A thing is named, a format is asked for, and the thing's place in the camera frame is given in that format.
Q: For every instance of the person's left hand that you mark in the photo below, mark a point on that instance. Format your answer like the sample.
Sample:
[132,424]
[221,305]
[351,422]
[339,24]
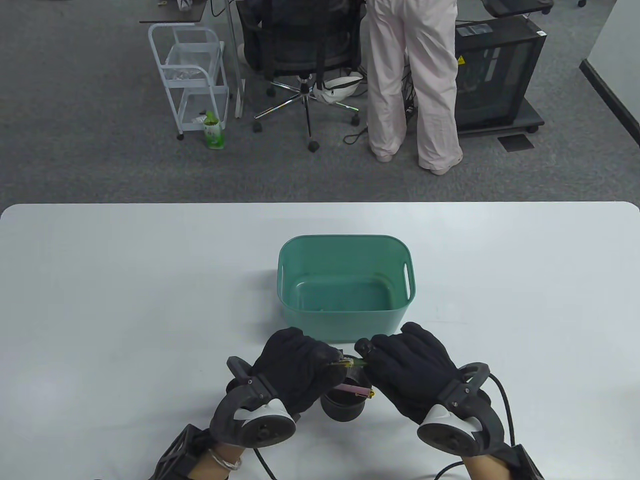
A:
[295,365]

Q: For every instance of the person's right hand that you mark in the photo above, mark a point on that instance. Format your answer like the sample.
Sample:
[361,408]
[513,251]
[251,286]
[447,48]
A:
[412,367]

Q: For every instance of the green fountain pen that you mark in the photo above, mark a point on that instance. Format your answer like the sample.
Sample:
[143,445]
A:
[350,363]

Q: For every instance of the pink fountain pen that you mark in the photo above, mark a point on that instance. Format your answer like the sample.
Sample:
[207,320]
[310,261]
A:
[357,390]

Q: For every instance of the person's left forearm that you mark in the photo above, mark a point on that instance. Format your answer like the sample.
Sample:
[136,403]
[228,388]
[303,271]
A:
[215,470]

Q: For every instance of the person's right forearm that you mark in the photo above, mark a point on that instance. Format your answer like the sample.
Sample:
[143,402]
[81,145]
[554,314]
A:
[482,470]

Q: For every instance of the black mesh pen holder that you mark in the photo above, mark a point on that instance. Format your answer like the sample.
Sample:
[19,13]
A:
[342,407]

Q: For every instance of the green plastic bin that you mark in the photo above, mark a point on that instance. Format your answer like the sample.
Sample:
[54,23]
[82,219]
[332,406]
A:
[345,322]

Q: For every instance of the black white hand tracker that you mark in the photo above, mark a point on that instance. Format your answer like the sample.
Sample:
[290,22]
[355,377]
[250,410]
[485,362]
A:
[262,432]
[450,440]

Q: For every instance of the green drink bottle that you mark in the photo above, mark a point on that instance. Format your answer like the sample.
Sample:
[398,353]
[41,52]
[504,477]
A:
[214,135]

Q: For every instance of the black floor outlet cover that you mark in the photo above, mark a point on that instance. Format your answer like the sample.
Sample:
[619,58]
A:
[516,143]

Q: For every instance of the white desk leg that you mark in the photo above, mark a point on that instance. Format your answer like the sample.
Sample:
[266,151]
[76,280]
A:
[239,95]

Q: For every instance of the black wheeled platform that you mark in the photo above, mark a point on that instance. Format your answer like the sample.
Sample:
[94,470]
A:
[530,117]

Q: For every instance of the white bag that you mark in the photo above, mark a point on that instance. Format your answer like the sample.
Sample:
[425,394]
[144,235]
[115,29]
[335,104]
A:
[335,90]

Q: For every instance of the black computer cabinet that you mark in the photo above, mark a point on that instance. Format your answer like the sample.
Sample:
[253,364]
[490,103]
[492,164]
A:
[500,80]

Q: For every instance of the clear plastic bag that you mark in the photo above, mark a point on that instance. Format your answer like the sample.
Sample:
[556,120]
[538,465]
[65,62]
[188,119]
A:
[182,74]

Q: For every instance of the black mesh office chair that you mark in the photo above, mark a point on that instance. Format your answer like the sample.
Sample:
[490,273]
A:
[300,40]

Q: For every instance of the white rolling cart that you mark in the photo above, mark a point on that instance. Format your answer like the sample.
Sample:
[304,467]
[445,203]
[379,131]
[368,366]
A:
[192,55]

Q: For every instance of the black chair base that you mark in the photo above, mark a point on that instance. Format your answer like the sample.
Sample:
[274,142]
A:
[515,6]

